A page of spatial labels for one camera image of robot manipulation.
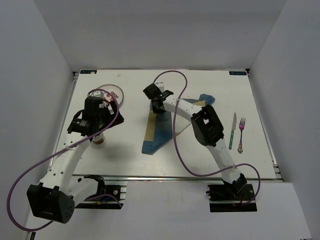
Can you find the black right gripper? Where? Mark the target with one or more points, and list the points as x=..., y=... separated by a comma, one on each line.
x=157, y=111

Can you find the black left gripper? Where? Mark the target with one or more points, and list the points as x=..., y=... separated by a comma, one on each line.
x=119, y=119

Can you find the blue tan white placemat cloth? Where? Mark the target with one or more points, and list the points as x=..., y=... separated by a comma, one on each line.
x=159, y=130

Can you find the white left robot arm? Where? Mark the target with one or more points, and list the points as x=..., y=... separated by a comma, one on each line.
x=54, y=198

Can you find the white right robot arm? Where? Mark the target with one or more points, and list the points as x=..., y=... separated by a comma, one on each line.
x=207, y=128

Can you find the white plate with red print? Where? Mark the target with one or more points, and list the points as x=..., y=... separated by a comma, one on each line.
x=113, y=90

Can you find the white brown metal cup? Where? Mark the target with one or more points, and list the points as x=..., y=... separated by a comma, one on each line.
x=99, y=139

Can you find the blue label sticker left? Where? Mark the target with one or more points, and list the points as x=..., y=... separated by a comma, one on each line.
x=87, y=71

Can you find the blue label sticker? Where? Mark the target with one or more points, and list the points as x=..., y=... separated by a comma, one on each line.
x=87, y=71
x=238, y=73

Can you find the blue label sticker right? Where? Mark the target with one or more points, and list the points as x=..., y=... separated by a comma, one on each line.
x=238, y=73

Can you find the pink iridescent fork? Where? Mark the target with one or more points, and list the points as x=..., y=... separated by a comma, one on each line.
x=241, y=128

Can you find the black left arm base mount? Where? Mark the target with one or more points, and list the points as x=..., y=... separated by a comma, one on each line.
x=111, y=198

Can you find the teal handled knife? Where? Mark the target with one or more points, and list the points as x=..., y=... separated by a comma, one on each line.
x=233, y=127

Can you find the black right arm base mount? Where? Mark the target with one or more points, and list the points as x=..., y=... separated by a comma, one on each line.
x=224, y=200

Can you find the aluminium table frame rail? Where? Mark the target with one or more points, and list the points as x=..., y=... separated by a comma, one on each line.
x=120, y=155

